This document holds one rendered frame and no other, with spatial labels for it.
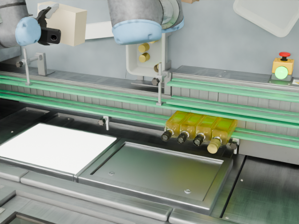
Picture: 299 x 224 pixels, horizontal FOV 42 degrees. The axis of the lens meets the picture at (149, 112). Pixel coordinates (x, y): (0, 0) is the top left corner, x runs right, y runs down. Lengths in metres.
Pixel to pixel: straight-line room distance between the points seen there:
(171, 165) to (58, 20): 0.66
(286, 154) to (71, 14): 0.94
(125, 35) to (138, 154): 0.70
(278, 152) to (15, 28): 1.03
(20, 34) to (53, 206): 0.56
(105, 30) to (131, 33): 0.83
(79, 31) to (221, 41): 0.56
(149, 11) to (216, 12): 0.71
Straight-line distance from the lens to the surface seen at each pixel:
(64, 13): 1.44
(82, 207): 1.28
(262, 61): 1.60
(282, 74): 1.49
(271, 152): 1.58
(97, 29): 1.75
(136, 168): 1.42
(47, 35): 1.35
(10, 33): 1.18
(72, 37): 1.44
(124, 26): 0.91
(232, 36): 1.60
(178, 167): 1.43
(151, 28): 0.91
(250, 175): 1.49
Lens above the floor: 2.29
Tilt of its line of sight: 58 degrees down
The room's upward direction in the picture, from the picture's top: 131 degrees counter-clockwise
